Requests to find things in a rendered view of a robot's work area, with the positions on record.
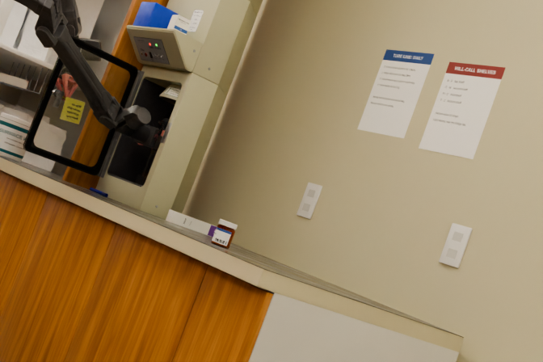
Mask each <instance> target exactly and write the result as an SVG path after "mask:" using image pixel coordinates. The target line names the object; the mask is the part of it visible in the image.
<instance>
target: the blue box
mask: <svg viewBox="0 0 543 362"><path fill-rule="evenodd" d="M172 15H178V14H177V13H175V12H174V11H171V10H170V9H168V8H166V7H164V6H162V5H160V4H158V3H157V2H142V3H141V6H140V8H139V11H138V12H137V16H136V18H135V21H134V23H133V26H142V27H158V28H168V25H169V23H170V19H171V17H172Z"/></svg>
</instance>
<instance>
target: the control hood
mask: <svg viewBox="0 0 543 362"><path fill-rule="evenodd" d="M127 31H128V34H129V37H130V40H131V42H132V45H133V49H134V52H135V54H136V57H137V60H138V61H139V63H141V64H143V65H152V66H157V67H162V68H167V69H176V70H182V71H187V72H192V71H193V68H194V66H195V63H196V60H197V57H198V56H199V53H200V50H201V47H202V43H200V42H199V41H197V40H195V39H193V38H191V37H190V36H187V35H185V34H183V33H182V32H179V31H177V30H175V29H167V28H158V27H142V26H133V25H128V26H127ZM134 36H136V37H144V38H151V39H158V40H162V43H163V46H164V49H165V51H166V55H167V58H168V61H169V63H170V64H169V65H168V64H163V63H157V62H152V61H143V60H141V58H140V55H139V52H138V50H137V46H136V43H135V40H134V38H133V37H134Z"/></svg>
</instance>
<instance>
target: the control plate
mask: <svg viewBox="0 0 543 362"><path fill-rule="evenodd" d="M133 38H134V40H135V43H136V46H137V50H138V52H139V55H140V58H141V60H143V61H152V62H157V63H163V64H168V65H169V64H170V63H169V61H168V58H167V55H166V51H165V49H164V46H163V43H162V40H158V39H151V38H144V37H136V36H134V37H133ZM149 43H151V46H150V45H149ZM156 44H157V45H158V46H156ZM149 52H151V53H152V56H153V58H150V55H149ZM141 53H143V55H141ZM145 53H147V55H148V56H147V57H146V56H145ZM154 54H155V55H156V56H154ZM158 55H159V57H158ZM161 55H163V57H161Z"/></svg>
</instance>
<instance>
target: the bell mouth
mask: <svg viewBox="0 0 543 362"><path fill-rule="evenodd" d="M181 87H182V86H179V85H176V84H170V85H169V86H168V87H167V88H166V89H165V90H164V91H163V92H162V93H161V94H160V95H159V97H160V98H161V99H163V100H165V101H167V102H168V103H172V104H174V105H175V103H176V100H177V98H178V96H179V92H180V90H181Z"/></svg>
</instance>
